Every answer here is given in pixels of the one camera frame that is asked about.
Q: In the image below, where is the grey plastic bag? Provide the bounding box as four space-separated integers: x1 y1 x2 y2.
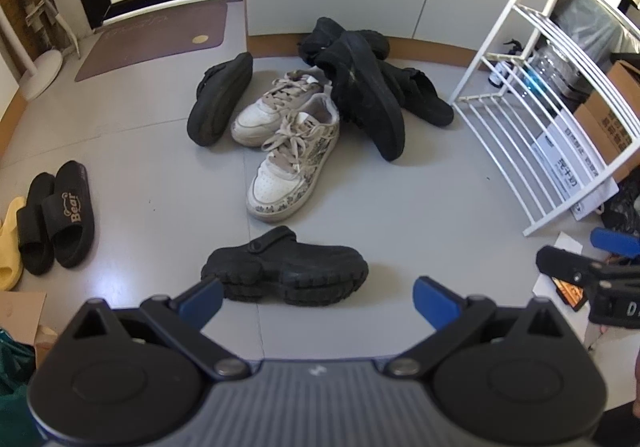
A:
550 0 631 62

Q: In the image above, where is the yellow slipper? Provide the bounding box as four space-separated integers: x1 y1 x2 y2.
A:
0 197 27 291

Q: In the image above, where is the smartphone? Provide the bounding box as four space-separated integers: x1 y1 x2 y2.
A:
550 274 591 313

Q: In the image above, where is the white metal shoe rack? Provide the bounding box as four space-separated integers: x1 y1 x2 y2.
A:
448 0 640 237

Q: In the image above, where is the flat cardboard piece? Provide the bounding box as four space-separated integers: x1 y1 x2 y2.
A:
0 291 58 368

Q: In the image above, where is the white printed carton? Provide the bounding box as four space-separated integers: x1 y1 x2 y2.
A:
530 109 621 221

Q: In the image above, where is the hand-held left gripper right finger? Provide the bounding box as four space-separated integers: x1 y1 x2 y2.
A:
383 276 586 382

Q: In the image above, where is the white standing fan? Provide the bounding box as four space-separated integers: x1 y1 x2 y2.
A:
0 9 64 102

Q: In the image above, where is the white printed sneaker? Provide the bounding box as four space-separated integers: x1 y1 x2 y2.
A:
246 94 341 221
231 71 333 148

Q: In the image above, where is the black strap clog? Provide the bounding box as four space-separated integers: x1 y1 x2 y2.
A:
380 62 455 128
187 52 254 148

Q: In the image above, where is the black mesh sneaker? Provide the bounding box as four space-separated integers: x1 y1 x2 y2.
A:
316 32 406 162

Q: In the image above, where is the brown cardboard box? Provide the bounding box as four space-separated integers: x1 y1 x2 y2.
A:
573 59 640 182

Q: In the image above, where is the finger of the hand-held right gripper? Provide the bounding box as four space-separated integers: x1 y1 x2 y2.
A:
536 245 608 288
590 227 640 258

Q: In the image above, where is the black slide sandal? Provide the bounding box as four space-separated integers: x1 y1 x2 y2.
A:
42 160 96 269
16 172 56 276

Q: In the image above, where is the green cloth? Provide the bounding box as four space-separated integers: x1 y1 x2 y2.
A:
0 329 38 447

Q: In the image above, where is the brown doormat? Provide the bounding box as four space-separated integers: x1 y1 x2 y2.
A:
75 1 228 82

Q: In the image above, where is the black chunky platform clog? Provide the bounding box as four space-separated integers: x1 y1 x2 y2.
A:
201 225 369 307
299 17 391 68

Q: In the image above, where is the dark bottle white label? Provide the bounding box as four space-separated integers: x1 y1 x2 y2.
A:
487 38 523 88

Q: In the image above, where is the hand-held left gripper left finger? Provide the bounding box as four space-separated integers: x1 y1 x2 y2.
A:
74 276 251 382

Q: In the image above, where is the black patterned bag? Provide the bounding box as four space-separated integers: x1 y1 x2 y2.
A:
600 182 640 233

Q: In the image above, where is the large clear water bottle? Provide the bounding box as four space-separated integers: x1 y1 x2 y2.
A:
520 42 591 98

